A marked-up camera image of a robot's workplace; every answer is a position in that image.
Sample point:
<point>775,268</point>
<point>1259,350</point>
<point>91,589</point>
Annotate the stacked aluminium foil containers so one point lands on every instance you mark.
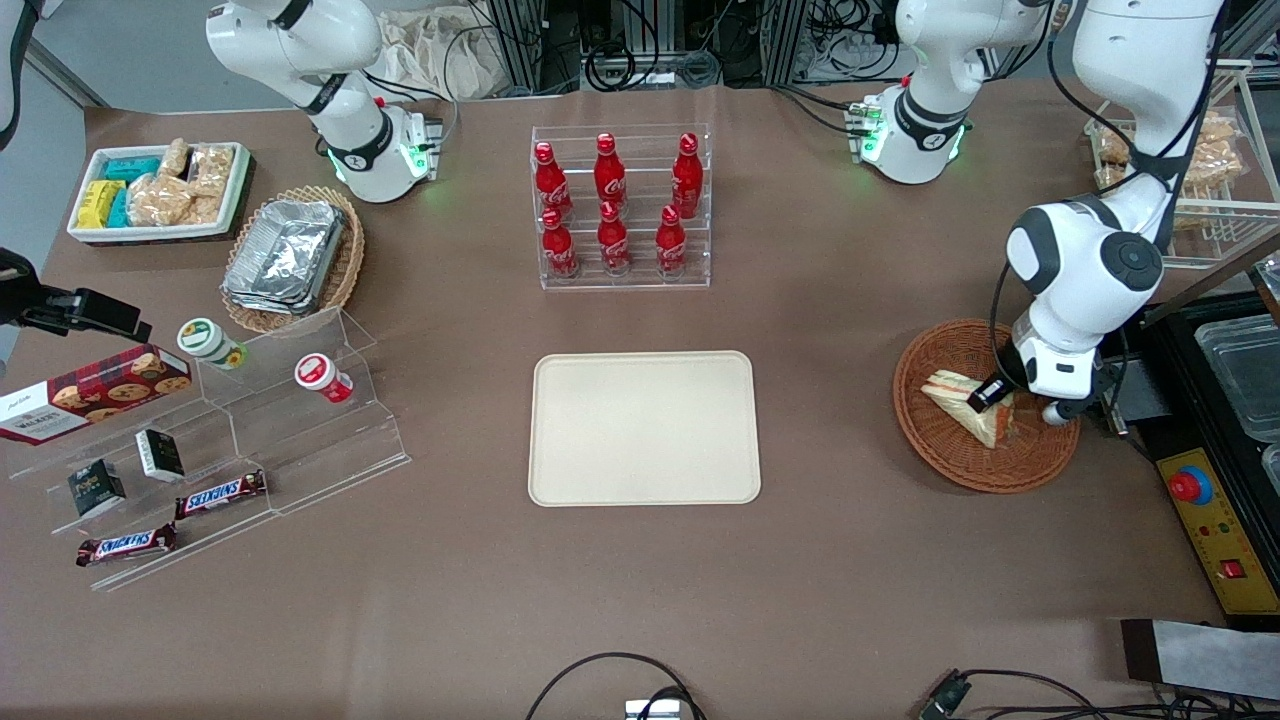
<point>285,255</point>

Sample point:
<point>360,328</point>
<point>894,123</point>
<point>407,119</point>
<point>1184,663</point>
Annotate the clear plastic container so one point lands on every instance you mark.
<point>1273,468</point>
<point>1245,375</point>

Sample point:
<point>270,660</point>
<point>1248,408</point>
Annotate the red tartan cookie box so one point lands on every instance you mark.
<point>90,395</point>

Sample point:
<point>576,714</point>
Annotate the aluminium frame post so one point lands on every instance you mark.
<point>520,40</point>
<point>785,40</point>

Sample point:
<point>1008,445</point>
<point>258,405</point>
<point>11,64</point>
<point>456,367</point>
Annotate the wrapped bread pack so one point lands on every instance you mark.
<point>1115,147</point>
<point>1215,168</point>
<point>1220,130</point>

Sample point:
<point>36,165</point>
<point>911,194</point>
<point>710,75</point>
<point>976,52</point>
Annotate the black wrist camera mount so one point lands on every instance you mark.
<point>15,285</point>

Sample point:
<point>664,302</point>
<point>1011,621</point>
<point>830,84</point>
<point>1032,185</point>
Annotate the small black white box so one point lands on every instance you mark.
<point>160,455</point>

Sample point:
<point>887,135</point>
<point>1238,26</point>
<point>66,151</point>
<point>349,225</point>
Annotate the red lid yogurt cup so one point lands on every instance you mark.
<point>318,373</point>

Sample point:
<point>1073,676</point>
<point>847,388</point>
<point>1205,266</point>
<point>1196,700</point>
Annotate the oval light wicker basket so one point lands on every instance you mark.
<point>352,255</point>

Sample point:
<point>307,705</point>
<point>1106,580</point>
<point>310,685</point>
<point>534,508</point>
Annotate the yellow snack pack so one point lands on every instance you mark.
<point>98,203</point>

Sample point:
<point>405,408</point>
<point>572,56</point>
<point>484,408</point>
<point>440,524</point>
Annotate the grey metal plate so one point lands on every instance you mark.
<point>1210,660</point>

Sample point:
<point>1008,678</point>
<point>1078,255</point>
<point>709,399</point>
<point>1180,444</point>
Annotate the red cola bottle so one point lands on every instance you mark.
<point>613,245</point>
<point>551,185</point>
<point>670,245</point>
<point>687,180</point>
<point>610,178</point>
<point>559,250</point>

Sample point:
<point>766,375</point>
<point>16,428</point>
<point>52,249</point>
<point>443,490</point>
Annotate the clear acrylic stepped shelf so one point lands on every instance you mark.
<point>300,450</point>

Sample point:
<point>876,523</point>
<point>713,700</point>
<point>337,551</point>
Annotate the green lid yogurt cup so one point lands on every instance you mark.
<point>205,340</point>

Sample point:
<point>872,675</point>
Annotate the cream plastic serving tray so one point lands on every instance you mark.
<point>640,430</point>

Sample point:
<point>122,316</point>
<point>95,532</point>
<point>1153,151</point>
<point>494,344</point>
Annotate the white rectangular snack tray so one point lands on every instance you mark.
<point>150,235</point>

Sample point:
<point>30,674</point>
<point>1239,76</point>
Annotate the triangular sandwich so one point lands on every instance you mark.
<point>950,392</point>

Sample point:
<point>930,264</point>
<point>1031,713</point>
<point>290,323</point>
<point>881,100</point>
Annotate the round brown wicker basket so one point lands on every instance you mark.
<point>960,470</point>

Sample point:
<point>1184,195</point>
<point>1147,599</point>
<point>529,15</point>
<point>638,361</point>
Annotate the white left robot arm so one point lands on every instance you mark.
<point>1090,260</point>

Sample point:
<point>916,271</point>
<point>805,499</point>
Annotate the teal snack pack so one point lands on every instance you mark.
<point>130,168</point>

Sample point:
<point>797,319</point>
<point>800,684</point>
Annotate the clear acrylic bottle rack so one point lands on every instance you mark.
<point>640,283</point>

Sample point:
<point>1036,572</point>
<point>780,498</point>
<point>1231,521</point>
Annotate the black sealing machine yellow panel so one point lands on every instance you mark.
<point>1215,530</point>

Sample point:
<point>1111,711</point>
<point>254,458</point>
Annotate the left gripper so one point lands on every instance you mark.
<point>991,392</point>

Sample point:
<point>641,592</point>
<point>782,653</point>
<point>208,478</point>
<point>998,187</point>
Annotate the snickers chocolate bar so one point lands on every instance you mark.
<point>125,545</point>
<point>220,494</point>

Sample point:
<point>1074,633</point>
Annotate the puffed rice snack bag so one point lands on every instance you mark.
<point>160,200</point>
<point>212,168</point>
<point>205,210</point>
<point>176,158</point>

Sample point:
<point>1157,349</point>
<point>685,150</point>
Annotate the beige cloth bag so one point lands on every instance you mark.
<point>440,55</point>

